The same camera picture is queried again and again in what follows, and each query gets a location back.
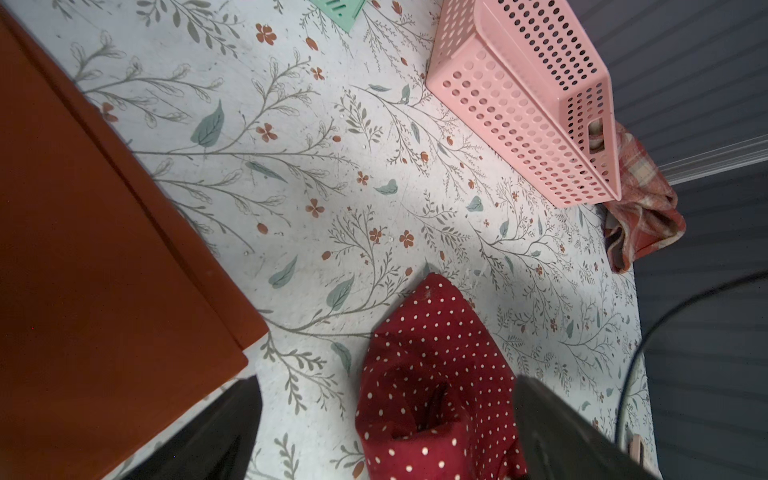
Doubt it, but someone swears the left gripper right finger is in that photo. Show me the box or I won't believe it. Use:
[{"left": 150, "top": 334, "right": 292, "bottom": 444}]
[{"left": 514, "top": 376, "right": 656, "bottom": 480}]

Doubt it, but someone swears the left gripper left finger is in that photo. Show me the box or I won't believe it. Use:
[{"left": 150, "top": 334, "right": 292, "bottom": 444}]
[{"left": 125, "top": 376, "right": 263, "bottom": 479}]

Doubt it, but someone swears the red polka dot skirt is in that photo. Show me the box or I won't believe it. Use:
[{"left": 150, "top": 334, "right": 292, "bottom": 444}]
[{"left": 355, "top": 273, "right": 528, "bottom": 479}]

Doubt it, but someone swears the rust brown skirt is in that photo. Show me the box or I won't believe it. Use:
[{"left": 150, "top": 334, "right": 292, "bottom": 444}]
[{"left": 1, "top": 12, "right": 268, "bottom": 479}]

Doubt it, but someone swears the pink plastic basket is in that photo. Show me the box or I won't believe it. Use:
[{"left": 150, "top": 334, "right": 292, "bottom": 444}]
[{"left": 426, "top": 0, "right": 622, "bottom": 208}]

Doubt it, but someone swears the red plaid skirt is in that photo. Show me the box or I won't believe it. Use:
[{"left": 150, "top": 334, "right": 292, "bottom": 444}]
[{"left": 603, "top": 124, "right": 687, "bottom": 274}]

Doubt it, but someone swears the floral table mat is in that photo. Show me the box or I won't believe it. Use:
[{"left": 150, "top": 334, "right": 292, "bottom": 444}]
[{"left": 8, "top": 1, "right": 640, "bottom": 479}]

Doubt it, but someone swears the green file organizer box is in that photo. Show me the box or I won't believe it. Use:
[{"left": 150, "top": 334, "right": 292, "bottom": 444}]
[{"left": 310, "top": 0, "right": 365, "bottom": 33}]

